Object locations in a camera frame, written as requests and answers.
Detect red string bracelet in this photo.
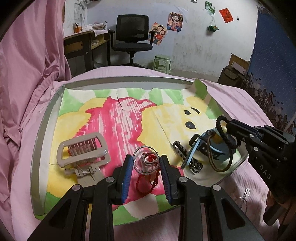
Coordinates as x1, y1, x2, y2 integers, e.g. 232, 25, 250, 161
135, 153, 162, 195

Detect brown hair tie with beads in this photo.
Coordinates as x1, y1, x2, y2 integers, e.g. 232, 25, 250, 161
207, 133, 234, 173

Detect silver bangle rings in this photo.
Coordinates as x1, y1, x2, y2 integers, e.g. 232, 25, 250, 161
132, 145, 161, 175

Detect blue smart watch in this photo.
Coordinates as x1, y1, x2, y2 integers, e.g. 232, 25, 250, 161
174, 128, 239, 174

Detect white hair clip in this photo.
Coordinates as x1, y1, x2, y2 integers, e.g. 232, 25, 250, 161
235, 188, 250, 208

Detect beige hair claw clip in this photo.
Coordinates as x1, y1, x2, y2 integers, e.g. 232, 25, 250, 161
57, 132, 111, 187

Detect right hand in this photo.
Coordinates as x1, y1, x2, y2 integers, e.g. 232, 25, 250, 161
263, 191, 295, 227

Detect white shallow cardboard box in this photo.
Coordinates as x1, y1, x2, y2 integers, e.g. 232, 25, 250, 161
30, 76, 249, 227

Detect blue patterned wardrobe cover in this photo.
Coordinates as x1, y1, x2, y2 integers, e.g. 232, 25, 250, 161
242, 6, 295, 135

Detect dark bag on floor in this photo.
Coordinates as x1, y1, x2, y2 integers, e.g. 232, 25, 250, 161
217, 66, 244, 88

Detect cardboard box on floor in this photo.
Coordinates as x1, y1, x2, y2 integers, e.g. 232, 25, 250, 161
229, 53, 249, 75

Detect green plastic stool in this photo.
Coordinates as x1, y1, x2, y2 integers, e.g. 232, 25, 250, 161
152, 55, 171, 74

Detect green hanging pouch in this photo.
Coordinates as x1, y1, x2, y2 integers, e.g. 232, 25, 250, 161
208, 15, 219, 33

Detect red paper square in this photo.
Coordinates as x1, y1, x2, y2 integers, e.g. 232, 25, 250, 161
219, 8, 234, 23

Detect cartoon family poster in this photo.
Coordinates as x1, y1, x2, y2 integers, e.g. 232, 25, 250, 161
147, 22, 167, 46

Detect anime character poster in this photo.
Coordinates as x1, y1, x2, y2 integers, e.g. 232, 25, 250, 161
167, 12, 183, 32

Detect black office chair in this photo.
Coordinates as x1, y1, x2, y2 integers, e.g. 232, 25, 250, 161
108, 14, 156, 68

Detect wooden desk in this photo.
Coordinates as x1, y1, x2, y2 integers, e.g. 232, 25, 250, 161
64, 30, 111, 72

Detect pink curtain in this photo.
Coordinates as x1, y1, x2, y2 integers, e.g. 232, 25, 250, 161
0, 0, 72, 163

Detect stack of books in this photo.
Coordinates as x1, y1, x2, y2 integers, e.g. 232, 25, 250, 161
90, 22, 107, 30

